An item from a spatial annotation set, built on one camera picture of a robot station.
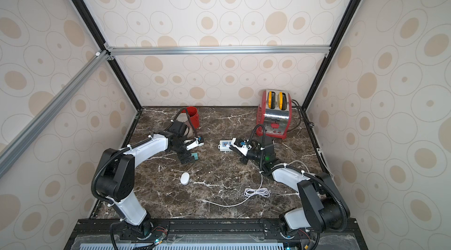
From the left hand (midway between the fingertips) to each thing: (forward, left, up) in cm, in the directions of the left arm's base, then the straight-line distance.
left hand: (192, 149), depth 93 cm
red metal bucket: (+23, +3, +4) cm, 23 cm away
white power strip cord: (-4, -59, -5) cm, 59 cm away
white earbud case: (-14, +3, -5) cm, 15 cm away
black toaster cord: (+36, -65, -2) cm, 74 cm away
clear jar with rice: (+14, +5, +10) cm, 18 cm away
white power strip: (+6, -17, -5) cm, 18 cm away
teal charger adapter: (-2, -2, -2) cm, 4 cm away
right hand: (-2, -24, +9) cm, 25 cm away
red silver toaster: (+16, -44, +13) cm, 48 cm away
